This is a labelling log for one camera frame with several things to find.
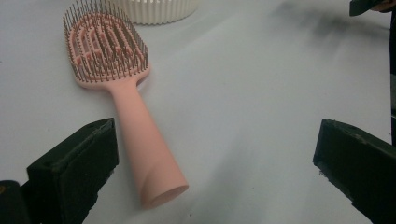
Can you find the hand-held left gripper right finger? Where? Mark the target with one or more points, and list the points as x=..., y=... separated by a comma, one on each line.
x=358, y=165

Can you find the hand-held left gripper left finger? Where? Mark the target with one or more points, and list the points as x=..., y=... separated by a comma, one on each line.
x=68, y=174

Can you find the pink hairbrush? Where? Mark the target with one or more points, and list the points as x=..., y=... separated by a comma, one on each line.
x=140, y=140

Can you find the white ribbed plastic basket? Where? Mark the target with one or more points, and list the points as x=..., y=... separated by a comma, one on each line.
x=155, y=11

